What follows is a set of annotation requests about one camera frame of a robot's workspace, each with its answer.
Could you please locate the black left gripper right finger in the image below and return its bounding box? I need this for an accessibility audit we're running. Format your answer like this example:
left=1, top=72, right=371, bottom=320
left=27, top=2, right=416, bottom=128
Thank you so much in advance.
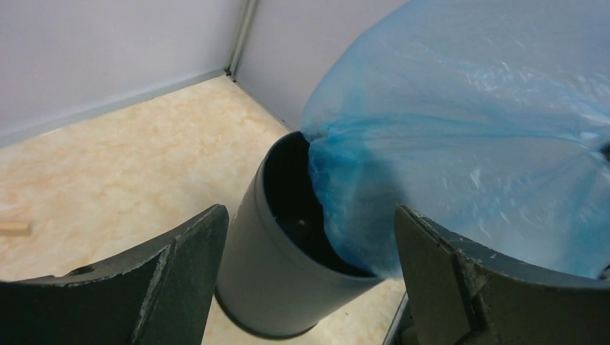
left=394, top=205, right=609, bottom=344

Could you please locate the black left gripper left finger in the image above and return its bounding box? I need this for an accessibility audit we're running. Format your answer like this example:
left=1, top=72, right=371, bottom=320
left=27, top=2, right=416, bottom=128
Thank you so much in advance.
left=1, top=204, right=229, bottom=344

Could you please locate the dark grey trash bin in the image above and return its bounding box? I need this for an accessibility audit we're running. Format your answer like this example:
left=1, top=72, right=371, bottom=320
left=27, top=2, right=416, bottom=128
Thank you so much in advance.
left=215, top=132, right=381, bottom=339

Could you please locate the blue plastic trash bag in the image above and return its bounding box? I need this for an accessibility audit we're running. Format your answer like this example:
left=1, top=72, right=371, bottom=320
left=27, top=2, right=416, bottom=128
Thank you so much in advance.
left=301, top=1, right=609, bottom=278

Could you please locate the wooden clothes rack frame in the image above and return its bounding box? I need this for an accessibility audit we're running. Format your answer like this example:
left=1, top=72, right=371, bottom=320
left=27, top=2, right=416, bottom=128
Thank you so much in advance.
left=0, top=221, right=32, bottom=237

